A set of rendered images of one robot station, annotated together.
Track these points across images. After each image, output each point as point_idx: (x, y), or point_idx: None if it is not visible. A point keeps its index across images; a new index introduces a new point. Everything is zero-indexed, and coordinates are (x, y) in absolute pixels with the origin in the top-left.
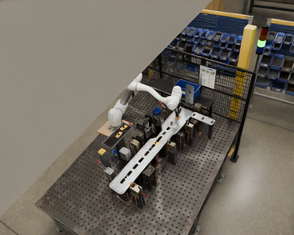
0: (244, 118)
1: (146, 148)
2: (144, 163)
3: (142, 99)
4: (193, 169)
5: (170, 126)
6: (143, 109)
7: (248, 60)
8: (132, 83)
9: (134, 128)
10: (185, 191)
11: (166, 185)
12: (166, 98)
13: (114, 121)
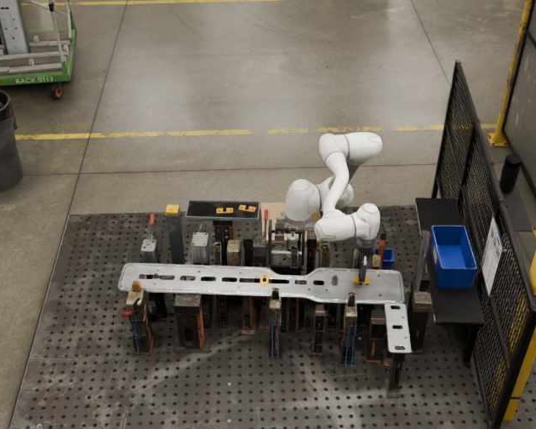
0: (494, 420)
1: (241, 273)
2: (203, 288)
3: (404, 221)
4: (280, 395)
5: (327, 283)
6: (379, 238)
7: None
8: (329, 145)
9: None
10: (218, 403)
11: (211, 365)
12: (332, 209)
13: (288, 204)
